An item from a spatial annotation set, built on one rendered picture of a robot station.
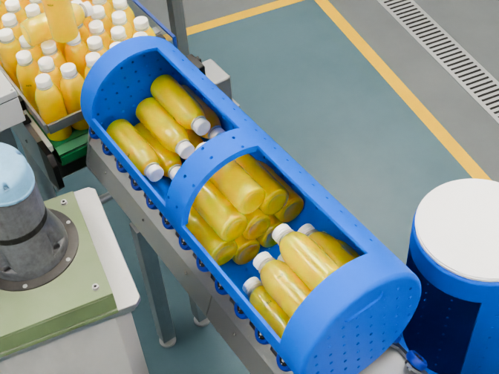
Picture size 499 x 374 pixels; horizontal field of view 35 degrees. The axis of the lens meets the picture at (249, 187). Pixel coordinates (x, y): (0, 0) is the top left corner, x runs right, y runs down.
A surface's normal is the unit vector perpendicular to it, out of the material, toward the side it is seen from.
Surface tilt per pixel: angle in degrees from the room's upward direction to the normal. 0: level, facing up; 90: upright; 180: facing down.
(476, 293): 90
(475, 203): 0
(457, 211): 0
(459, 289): 90
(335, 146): 0
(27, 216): 90
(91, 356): 90
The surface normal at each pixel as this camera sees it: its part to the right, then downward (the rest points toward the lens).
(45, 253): 0.69, 0.24
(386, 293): 0.57, 0.59
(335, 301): -0.37, -0.44
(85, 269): -0.07, -0.66
